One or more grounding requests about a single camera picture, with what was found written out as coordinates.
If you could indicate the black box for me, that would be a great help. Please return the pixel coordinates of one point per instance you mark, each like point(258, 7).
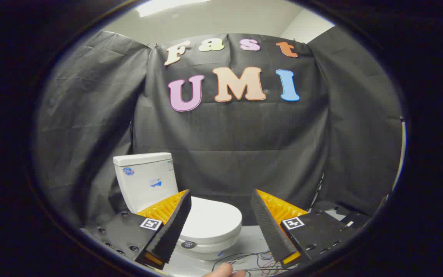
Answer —
point(354, 220)

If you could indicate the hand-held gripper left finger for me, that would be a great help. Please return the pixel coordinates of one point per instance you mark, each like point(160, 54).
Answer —
point(175, 227)

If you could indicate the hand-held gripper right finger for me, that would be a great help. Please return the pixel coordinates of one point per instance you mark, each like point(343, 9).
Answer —
point(267, 227)

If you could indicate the white toilet lid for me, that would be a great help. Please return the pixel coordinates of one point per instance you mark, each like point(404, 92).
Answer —
point(214, 219)

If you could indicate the black backdrop cloth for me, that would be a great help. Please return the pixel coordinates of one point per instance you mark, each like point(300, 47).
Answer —
point(237, 134)

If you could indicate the white ceramic toilet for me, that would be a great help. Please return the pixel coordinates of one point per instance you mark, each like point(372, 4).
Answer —
point(144, 181)

